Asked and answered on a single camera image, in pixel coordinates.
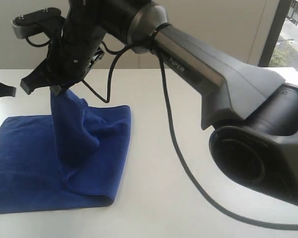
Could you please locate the dark window frame post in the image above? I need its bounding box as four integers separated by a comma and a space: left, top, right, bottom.
258, 0, 292, 67

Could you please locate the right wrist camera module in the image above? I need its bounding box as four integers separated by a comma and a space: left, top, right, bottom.
10, 7, 65, 39

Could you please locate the blue towel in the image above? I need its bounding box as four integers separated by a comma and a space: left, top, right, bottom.
0, 91, 132, 214

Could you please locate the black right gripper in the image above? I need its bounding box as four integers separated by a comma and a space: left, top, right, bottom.
20, 22, 106, 96

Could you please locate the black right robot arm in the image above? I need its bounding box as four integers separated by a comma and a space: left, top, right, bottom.
11, 0, 298, 206

